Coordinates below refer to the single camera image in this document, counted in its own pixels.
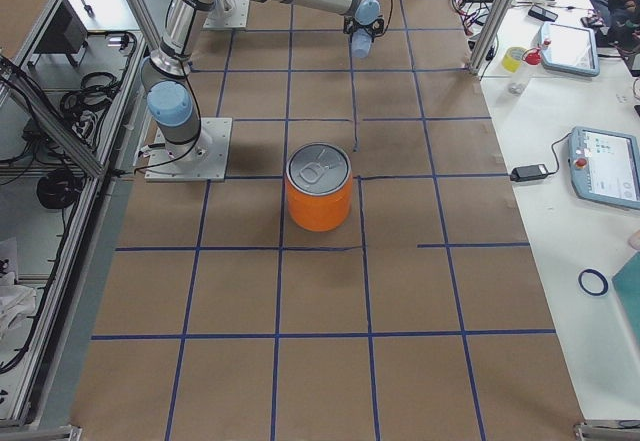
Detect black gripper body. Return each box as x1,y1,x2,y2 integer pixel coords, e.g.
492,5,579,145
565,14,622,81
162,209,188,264
344,16,385,36

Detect light blue plastic cup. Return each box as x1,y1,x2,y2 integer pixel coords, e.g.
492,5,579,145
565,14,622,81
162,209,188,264
350,29,373,59

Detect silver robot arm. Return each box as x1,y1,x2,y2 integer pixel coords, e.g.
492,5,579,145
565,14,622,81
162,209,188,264
141,0,385,154

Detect small clear cup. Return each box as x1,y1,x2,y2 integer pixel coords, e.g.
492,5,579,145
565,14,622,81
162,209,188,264
508,82,525,95

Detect orange can with metal lid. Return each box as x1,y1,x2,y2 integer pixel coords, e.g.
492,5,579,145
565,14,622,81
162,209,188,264
285,142,353,232

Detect yellow tape roll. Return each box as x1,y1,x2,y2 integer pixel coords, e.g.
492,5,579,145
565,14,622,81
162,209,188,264
501,46,527,73

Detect black smartphone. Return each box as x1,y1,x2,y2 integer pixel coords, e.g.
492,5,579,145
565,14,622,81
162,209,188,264
527,5,558,22

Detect red emergency stop button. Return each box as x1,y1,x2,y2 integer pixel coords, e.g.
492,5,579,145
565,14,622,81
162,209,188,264
522,48,542,66

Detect upper teach pendant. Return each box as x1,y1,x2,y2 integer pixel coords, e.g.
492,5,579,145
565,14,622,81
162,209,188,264
538,21,600,77

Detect teach pendant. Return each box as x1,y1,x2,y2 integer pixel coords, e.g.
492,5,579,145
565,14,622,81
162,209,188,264
538,21,600,77
568,126,639,210

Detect black power adapter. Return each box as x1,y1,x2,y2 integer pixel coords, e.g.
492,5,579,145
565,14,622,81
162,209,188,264
509,164,549,182

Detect black box on shelf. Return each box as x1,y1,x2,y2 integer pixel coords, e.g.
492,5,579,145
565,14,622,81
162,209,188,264
34,0,88,67

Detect lower teach pendant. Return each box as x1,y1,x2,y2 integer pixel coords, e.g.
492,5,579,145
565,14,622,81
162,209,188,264
568,126,639,210

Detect teal board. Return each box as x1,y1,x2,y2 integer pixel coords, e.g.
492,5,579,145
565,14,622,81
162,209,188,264
612,252,640,346

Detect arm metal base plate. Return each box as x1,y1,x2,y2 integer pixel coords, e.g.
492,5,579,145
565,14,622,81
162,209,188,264
203,0,250,30
144,117,232,182

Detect aluminium frame post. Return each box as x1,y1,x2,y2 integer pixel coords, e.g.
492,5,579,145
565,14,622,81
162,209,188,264
467,0,513,75

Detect coiled black cables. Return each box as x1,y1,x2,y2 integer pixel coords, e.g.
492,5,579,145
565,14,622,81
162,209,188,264
59,71,124,127

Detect aluminium frame rail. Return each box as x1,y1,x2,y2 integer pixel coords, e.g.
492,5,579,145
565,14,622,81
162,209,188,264
1,56,106,179

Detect blue tape ring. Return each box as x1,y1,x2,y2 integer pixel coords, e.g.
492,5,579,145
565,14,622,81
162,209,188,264
578,269,610,298

